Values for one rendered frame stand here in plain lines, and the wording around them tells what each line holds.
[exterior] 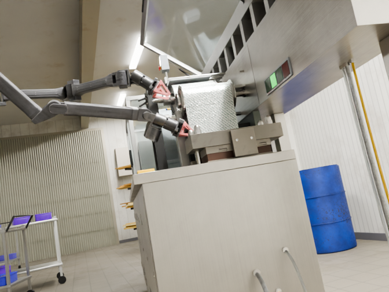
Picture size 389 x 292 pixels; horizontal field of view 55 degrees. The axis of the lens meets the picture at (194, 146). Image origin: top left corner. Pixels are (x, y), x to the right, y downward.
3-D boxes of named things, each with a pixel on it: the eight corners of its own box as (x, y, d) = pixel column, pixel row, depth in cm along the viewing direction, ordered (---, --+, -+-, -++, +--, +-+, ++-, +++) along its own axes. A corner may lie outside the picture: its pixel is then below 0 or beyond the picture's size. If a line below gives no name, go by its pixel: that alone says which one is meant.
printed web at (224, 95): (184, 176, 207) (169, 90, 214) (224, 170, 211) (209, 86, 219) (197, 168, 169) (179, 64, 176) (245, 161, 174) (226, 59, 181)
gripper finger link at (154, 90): (167, 99, 174) (149, 88, 173) (165, 103, 181) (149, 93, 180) (173, 87, 176) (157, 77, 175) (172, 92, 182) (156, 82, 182)
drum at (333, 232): (370, 244, 389) (350, 160, 402) (323, 256, 368) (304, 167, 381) (333, 241, 445) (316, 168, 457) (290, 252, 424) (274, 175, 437)
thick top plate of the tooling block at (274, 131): (186, 154, 165) (184, 141, 166) (270, 142, 173) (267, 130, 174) (193, 149, 150) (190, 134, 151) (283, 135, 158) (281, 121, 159)
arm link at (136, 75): (127, 77, 176) (133, 67, 176) (128, 79, 182) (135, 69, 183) (139, 85, 176) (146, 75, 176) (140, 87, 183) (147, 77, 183)
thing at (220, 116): (192, 146, 171) (185, 108, 174) (240, 139, 176) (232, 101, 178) (192, 146, 170) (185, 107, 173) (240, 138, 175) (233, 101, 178)
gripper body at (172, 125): (178, 132, 165) (162, 126, 165) (175, 137, 175) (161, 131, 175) (183, 119, 167) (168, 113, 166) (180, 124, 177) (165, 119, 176)
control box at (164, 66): (159, 74, 242) (157, 59, 244) (169, 72, 243) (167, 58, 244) (159, 70, 235) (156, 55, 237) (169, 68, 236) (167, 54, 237)
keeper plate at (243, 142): (234, 157, 152) (229, 131, 154) (256, 153, 154) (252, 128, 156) (235, 156, 150) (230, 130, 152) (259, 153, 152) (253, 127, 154)
